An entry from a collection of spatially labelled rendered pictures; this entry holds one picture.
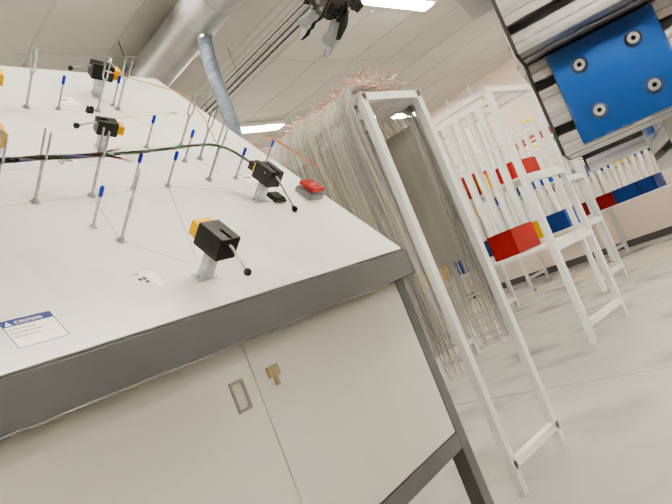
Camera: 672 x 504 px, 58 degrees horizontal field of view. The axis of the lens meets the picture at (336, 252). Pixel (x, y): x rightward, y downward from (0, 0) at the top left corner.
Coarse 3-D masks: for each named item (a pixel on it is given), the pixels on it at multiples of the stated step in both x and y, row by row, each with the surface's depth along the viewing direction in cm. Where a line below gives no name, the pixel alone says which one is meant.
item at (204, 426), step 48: (144, 384) 92; (192, 384) 98; (240, 384) 106; (48, 432) 79; (96, 432) 84; (144, 432) 89; (192, 432) 95; (240, 432) 102; (0, 480) 73; (48, 480) 77; (96, 480) 81; (144, 480) 86; (192, 480) 92; (240, 480) 98; (288, 480) 106
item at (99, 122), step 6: (96, 120) 134; (102, 120) 133; (108, 120) 135; (114, 120) 136; (78, 126) 132; (96, 126) 134; (102, 126) 133; (108, 126) 134; (114, 126) 135; (96, 132) 133; (114, 132) 135; (96, 144) 137; (102, 144) 136; (102, 150) 136
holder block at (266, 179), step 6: (258, 162) 142; (264, 162) 144; (270, 162) 145; (258, 168) 142; (264, 168) 141; (270, 168) 142; (276, 168) 143; (252, 174) 144; (258, 174) 143; (264, 174) 142; (270, 174) 140; (276, 174) 142; (282, 174) 143; (258, 180) 143; (264, 180) 142; (270, 180) 141; (276, 180) 143; (270, 186) 142; (276, 186) 144
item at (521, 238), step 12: (528, 168) 415; (468, 192) 429; (480, 192) 428; (516, 228) 423; (528, 228) 434; (492, 240) 427; (504, 240) 421; (516, 240) 417; (528, 240) 428; (492, 252) 429; (504, 252) 423; (516, 252) 417; (456, 264) 450; (444, 276) 460
